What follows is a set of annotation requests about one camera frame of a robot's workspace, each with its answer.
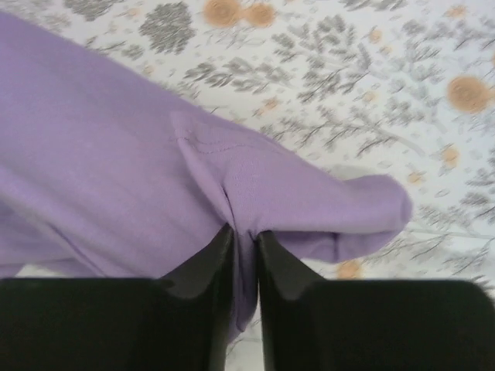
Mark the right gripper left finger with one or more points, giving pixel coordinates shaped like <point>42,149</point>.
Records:
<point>177,322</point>

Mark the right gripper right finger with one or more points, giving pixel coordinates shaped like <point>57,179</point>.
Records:
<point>312,323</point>

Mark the purple t shirt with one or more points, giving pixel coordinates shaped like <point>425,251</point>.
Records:
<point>106,174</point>

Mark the floral table mat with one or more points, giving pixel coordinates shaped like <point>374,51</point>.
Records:
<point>354,87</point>

